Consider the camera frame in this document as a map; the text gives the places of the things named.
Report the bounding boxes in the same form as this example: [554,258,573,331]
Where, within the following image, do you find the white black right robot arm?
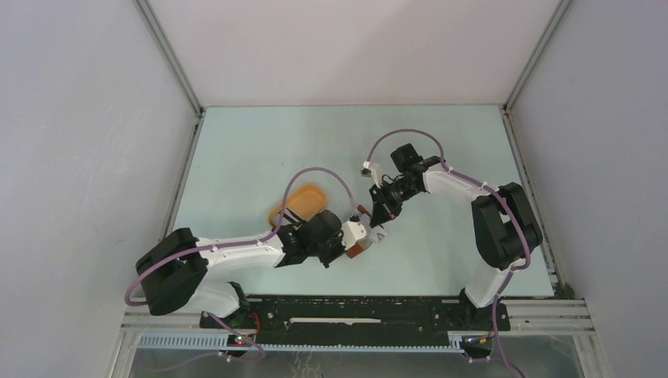
[362,143,543,329]

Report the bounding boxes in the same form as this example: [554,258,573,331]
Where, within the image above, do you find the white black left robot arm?
[135,209,366,328]

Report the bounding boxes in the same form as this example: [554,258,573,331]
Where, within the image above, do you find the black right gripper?
[369,178,421,228]

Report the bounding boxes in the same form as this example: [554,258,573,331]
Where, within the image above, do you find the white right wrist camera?
[360,161,384,187]

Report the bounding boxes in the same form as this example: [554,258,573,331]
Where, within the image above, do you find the brown leather card holder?
[343,205,388,259]

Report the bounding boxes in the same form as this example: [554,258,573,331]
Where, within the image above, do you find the white striped credit cards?
[368,225,387,243]

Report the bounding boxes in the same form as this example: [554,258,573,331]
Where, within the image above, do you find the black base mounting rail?
[221,295,510,347]

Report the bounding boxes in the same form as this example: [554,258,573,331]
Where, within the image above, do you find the orange plastic tray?
[281,183,328,224]

